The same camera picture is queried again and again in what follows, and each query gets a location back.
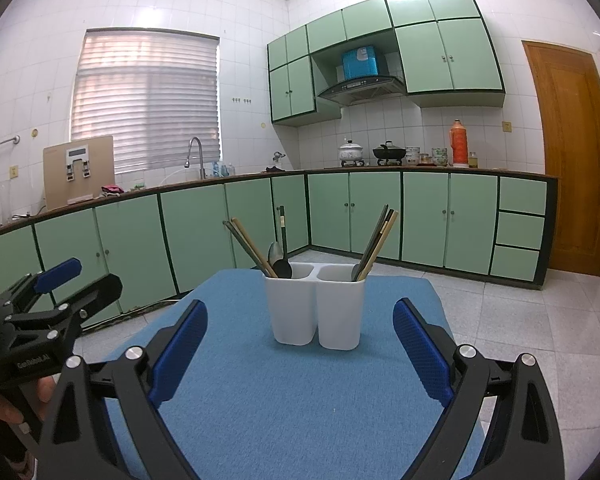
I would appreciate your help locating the metal kettle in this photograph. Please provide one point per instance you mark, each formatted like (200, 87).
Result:
(278, 156)

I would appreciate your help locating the black range hood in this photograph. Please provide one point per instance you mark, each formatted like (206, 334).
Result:
(360, 89)

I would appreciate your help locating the person's left hand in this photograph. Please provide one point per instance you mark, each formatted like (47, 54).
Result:
(2, 407)

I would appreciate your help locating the dark cloth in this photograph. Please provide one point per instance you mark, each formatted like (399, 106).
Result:
(275, 168)

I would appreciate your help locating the green wall cabinets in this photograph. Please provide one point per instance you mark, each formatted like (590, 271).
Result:
(445, 60)

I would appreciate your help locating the metal towel bar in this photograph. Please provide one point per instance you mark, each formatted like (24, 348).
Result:
(2, 143)

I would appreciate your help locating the white two-compartment utensil holder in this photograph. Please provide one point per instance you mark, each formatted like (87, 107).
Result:
(295, 310)

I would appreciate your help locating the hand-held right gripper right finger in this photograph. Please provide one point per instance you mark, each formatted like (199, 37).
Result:
(422, 355)

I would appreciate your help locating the plain silver spoon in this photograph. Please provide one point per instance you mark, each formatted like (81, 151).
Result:
(275, 252)
(355, 271)

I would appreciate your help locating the glass jar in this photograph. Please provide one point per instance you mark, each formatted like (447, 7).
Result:
(473, 160)

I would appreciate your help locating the navy chopstick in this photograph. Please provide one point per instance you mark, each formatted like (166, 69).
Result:
(378, 225)
(282, 232)

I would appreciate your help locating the stack of bowls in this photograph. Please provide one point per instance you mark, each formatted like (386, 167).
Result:
(412, 156)
(439, 156)

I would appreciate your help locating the black spoon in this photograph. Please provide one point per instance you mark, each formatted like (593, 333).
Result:
(282, 268)

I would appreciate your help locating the white window blind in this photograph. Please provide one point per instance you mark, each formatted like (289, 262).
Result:
(145, 100)

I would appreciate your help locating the cardboard box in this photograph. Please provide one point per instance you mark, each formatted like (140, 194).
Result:
(55, 175)

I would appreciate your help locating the blue tablecloth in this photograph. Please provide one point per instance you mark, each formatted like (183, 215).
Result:
(290, 400)

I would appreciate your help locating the clear plastic jug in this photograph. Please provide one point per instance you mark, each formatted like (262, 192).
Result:
(5, 202)

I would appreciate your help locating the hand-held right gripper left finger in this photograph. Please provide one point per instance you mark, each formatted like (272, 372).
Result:
(177, 355)

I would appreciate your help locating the black wok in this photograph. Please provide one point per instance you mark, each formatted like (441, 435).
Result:
(388, 152)

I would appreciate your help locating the wooden chopstick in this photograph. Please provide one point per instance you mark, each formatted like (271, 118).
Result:
(250, 242)
(390, 225)

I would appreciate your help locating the white cooking pot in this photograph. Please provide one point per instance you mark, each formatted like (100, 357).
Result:
(351, 151)

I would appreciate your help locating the red cloth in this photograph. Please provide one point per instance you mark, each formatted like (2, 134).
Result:
(112, 190)

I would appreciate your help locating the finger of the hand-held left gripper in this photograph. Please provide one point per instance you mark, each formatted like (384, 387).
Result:
(57, 270)
(97, 295)

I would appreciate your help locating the blue box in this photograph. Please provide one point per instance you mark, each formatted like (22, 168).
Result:
(361, 62)

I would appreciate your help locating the orange thermos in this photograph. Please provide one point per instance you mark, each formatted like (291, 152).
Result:
(458, 145)

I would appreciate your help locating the plastic bottle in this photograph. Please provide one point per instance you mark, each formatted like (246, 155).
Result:
(230, 169)
(219, 169)

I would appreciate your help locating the metal kitchen faucet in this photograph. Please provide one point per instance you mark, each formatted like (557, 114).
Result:
(200, 157)

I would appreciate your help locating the wooden door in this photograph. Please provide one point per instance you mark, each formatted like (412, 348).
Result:
(570, 160)

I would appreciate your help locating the green base cabinets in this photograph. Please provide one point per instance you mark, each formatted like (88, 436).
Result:
(425, 215)

